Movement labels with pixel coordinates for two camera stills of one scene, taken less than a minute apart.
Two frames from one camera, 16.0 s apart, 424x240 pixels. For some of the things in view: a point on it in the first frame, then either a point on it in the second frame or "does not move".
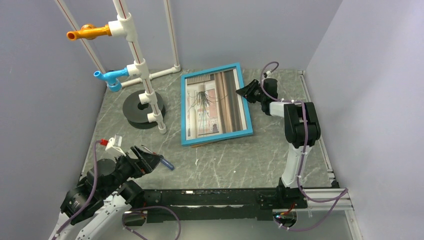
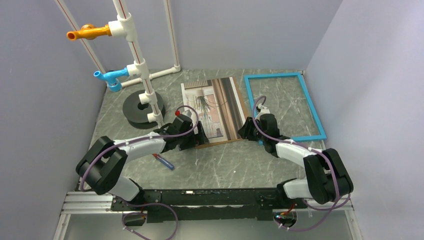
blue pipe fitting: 112,78 does not move
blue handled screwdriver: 165,162 does not move
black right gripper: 247,91 → 245,131
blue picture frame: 211,110 → 322,134
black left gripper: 148,161 → 196,139
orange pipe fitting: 89,32 does not move
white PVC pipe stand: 126,27 does not move
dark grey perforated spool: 136,113 does not move
